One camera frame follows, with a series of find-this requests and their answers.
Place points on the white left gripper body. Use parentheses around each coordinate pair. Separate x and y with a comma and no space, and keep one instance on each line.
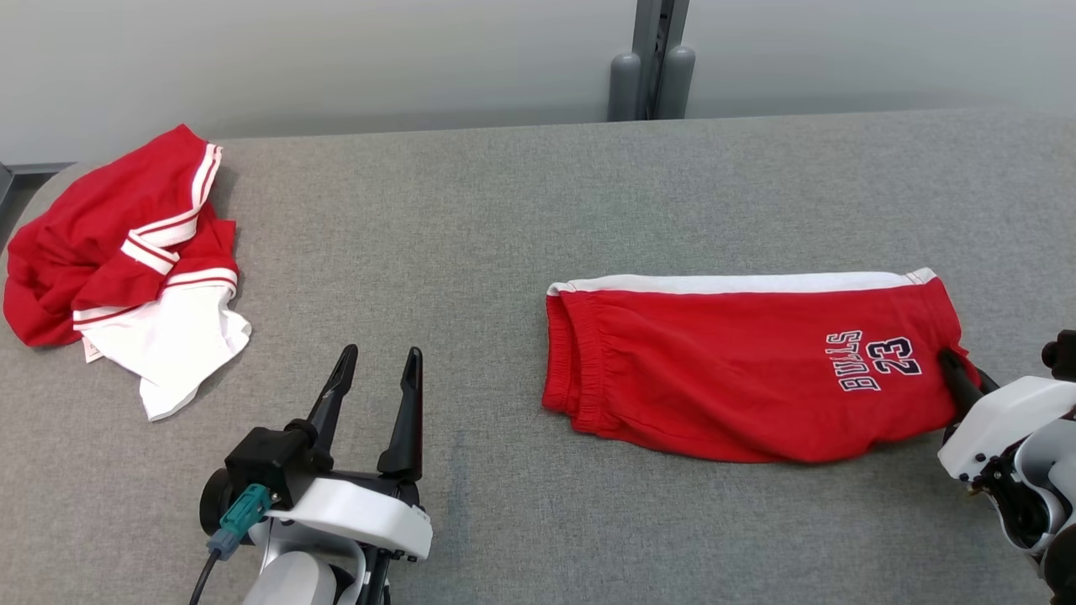
(370,512)

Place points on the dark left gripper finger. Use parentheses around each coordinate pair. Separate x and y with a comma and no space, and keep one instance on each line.
(406,428)
(332,412)

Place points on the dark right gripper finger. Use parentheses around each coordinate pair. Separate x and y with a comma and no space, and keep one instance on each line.
(987,386)
(960,386)

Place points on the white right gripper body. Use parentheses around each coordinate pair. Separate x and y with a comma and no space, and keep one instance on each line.
(1000,416)

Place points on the red Bulls 23 shorts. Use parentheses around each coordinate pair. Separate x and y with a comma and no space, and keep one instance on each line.
(714,370)

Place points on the red number 23 jersey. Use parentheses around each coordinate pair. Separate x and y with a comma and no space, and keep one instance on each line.
(92,244)

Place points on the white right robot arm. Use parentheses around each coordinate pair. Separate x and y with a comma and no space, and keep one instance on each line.
(1042,458)

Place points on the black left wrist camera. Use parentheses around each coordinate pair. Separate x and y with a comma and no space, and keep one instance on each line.
(269,462)

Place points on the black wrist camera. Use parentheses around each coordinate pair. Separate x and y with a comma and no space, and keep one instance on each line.
(1063,357)
(269,462)

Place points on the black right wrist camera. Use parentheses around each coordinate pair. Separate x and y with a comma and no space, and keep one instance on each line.
(1063,357)

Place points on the teal left camera connector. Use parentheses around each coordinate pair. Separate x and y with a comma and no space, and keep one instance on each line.
(244,517)

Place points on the grey metal post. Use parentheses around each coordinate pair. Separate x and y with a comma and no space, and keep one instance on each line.
(651,67)

